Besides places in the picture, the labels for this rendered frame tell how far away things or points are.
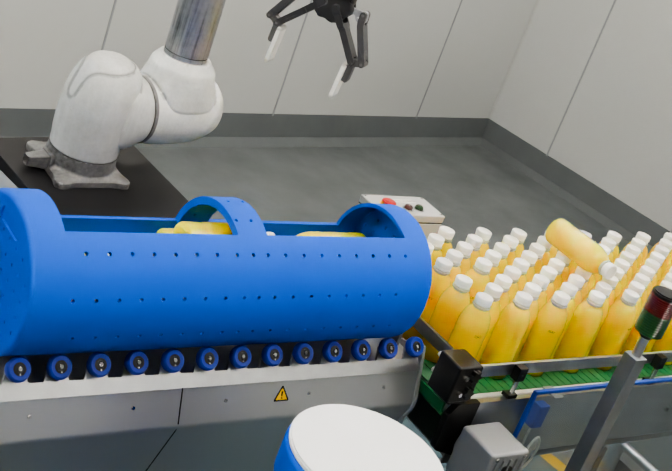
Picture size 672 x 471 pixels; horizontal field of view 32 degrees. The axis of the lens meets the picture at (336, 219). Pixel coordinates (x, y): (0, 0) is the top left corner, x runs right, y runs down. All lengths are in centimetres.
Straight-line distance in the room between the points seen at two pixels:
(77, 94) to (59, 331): 70
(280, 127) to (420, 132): 114
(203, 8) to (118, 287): 82
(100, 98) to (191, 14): 28
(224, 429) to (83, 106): 74
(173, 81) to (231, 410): 76
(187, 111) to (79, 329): 79
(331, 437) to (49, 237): 57
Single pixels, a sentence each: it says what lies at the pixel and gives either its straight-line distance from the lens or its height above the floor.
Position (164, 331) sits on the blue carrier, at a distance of 212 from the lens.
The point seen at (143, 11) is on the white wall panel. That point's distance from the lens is 544.
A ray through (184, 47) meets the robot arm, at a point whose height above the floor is 135.
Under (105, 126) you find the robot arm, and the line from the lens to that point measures 257.
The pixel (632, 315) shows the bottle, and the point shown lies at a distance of 297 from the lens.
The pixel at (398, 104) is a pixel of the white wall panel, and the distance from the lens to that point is 688.
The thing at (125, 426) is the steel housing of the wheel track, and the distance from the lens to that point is 222.
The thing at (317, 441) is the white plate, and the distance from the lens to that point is 201.
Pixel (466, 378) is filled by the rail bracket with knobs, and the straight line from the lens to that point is 250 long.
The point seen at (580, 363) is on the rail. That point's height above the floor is 97.
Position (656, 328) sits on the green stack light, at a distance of 260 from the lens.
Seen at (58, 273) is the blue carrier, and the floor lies 117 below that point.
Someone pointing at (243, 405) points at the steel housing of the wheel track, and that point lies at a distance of 234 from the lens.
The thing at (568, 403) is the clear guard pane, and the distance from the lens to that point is 277.
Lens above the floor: 211
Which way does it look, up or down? 22 degrees down
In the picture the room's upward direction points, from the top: 21 degrees clockwise
